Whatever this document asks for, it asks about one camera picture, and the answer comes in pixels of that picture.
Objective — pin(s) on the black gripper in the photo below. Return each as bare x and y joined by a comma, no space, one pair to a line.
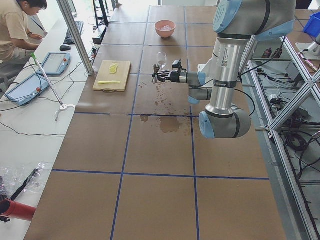
174,76

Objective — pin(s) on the steel cocktail jigger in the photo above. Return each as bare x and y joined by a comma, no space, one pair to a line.
156,69

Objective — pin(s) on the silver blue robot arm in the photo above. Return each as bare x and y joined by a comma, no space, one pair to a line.
235,22

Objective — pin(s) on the clear wine glass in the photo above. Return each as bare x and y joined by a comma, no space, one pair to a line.
161,58

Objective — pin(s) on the clear ice cubes pile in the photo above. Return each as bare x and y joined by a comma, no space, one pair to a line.
165,28

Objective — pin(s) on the bamboo cutting board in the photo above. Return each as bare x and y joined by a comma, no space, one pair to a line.
121,74

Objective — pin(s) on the pink bowl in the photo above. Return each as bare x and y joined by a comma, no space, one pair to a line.
164,34

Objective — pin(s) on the yellow plastic knife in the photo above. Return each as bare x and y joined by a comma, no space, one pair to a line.
109,82

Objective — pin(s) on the black computer mouse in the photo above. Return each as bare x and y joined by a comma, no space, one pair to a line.
65,47

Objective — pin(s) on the grabber stick with green tip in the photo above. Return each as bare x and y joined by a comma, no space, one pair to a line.
62,105

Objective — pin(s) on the upper blue teach pendant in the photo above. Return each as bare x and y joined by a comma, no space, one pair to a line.
55,63

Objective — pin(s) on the blue teach pendant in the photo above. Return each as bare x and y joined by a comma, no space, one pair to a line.
27,90
55,63

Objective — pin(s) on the lower blue teach pendant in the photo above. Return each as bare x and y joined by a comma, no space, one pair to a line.
27,90

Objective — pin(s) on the person in beige shirt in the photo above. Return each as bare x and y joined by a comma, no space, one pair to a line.
15,34

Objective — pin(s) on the blue plastic bin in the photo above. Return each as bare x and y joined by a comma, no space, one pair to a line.
312,27

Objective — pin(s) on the clear plastic bag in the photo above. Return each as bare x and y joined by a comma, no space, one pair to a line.
15,180

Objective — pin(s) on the red cylinder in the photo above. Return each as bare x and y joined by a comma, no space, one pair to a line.
16,210

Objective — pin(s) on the white camera pedestal base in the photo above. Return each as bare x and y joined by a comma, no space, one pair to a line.
203,68

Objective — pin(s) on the aluminium frame rail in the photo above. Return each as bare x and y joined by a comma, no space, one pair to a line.
284,83

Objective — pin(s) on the aluminium frame post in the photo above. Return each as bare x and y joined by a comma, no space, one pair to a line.
69,19

